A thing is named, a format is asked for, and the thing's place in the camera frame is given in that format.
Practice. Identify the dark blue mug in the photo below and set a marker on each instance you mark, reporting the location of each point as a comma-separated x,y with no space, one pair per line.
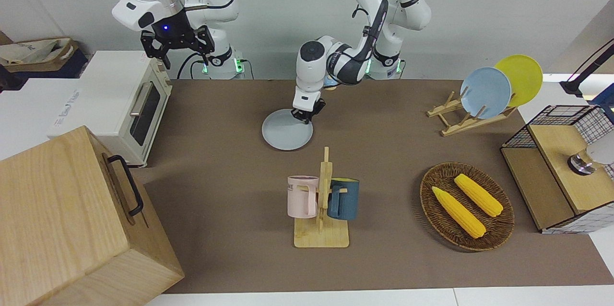
345,199

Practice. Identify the wooden mug stand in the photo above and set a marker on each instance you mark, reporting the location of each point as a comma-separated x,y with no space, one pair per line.
322,234

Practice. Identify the white and metal round object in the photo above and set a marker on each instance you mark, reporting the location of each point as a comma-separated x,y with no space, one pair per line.
592,157

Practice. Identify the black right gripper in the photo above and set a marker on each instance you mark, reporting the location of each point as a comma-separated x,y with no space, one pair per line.
172,30

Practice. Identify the small blue round bell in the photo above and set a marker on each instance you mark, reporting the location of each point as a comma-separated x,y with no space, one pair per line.
330,83

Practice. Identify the brown wicker basket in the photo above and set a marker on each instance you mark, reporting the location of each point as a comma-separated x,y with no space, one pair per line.
443,222

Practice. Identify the white cardboard box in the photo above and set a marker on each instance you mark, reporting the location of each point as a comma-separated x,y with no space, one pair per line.
29,109

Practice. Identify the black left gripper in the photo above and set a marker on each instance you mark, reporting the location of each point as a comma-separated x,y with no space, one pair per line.
309,109

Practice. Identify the light blue plate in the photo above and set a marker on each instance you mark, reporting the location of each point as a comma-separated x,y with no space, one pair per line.
485,92

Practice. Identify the pink mug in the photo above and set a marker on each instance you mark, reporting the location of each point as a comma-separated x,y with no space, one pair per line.
302,196

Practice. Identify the brown table mat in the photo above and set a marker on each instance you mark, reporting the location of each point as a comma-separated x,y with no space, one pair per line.
240,176

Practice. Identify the yellow corn cob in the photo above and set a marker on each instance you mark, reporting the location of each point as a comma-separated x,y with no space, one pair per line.
458,212
479,194

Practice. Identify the blue object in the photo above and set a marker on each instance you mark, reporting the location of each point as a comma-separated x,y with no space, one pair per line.
605,102

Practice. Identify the gray plate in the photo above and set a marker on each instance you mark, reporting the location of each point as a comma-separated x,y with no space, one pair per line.
285,133

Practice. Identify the cardboard box with bag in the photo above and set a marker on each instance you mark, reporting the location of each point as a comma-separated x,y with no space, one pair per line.
38,54

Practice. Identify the wooden plate rack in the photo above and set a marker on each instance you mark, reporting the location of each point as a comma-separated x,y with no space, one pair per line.
467,121

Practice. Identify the white toaster oven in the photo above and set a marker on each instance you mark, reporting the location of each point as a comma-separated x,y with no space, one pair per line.
115,100

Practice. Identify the yellow plate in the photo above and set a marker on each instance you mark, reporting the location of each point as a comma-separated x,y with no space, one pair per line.
525,78

